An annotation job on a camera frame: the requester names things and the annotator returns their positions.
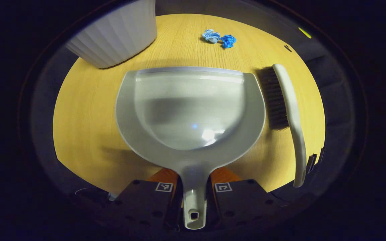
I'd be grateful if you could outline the grey plastic garbage bin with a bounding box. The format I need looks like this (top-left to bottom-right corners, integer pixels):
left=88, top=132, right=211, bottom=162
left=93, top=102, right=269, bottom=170
left=66, top=0, right=157, bottom=69

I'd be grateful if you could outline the grey plastic dustpan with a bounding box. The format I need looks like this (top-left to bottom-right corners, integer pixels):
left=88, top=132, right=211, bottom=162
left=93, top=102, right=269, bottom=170
left=115, top=66, right=266, bottom=230

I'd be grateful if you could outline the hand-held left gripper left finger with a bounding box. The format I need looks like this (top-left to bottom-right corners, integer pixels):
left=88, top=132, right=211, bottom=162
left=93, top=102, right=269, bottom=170
left=113, top=167, right=182, bottom=231

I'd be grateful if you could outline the small white broom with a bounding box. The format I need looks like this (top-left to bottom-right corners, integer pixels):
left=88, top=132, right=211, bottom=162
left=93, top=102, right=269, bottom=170
left=258, top=64, right=307, bottom=188

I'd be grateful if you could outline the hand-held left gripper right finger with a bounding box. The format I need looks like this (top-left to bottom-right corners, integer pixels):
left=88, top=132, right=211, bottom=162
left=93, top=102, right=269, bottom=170
left=207, top=167, right=280, bottom=228

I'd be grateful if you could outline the light blue paper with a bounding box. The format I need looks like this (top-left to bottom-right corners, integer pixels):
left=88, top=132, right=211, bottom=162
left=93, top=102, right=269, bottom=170
left=202, top=29, right=221, bottom=44

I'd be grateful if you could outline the dark blue paper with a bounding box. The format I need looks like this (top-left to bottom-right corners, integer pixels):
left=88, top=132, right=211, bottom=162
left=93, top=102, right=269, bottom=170
left=220, top=34, right=237, bottom=49

